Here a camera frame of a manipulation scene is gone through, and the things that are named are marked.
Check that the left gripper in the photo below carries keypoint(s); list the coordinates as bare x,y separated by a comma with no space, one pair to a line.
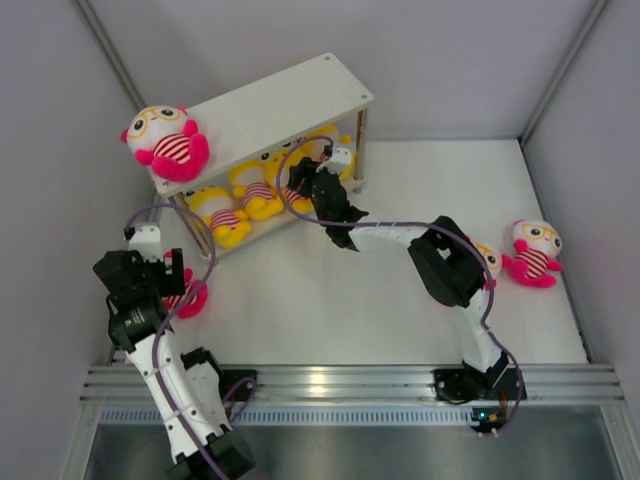
171,284

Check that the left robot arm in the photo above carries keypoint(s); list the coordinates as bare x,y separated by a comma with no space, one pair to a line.
185,387

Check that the aluminium front rail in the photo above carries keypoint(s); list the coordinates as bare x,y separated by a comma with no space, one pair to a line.
547,384

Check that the small black connector board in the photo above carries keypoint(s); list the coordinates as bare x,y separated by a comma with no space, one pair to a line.
487,420

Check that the white two-tier shelf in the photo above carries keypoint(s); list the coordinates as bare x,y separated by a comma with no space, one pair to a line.
264,115

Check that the yellow plush shelf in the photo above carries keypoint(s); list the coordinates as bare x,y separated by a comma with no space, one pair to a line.
324,137
216,207

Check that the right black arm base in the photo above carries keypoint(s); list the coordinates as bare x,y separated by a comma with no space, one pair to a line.
464,384

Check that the yellow plush lower shelf left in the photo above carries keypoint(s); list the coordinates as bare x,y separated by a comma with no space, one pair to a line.
216,207

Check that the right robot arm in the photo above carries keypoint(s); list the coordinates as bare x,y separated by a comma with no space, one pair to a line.
451,269

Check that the pink plush far right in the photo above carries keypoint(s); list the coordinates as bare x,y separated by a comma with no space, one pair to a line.
536,244

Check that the yellow plush striped shirt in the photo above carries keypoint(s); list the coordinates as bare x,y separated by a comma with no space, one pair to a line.
249,184

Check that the pink plush on shelf top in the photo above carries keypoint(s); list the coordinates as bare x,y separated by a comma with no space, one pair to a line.
168,140

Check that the pink plush with yellow glasses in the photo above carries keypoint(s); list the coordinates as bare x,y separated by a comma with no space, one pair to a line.
495,260

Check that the yellow plush with black eyes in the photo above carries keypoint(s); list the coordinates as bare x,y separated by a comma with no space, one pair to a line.
276,168

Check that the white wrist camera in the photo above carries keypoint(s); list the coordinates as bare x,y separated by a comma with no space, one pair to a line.
145,238
338,160

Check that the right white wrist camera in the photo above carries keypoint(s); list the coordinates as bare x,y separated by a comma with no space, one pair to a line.
338,160

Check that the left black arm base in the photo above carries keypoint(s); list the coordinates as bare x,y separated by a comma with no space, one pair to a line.
237,385

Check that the yellow plush lower shelf right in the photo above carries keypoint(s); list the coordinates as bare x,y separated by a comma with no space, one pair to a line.
324,137

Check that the pink plush near left arm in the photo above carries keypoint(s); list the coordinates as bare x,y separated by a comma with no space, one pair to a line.
198,292

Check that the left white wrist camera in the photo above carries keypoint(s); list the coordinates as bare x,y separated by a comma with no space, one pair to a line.
145,238

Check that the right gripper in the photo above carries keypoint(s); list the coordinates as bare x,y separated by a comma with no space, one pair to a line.
306,170

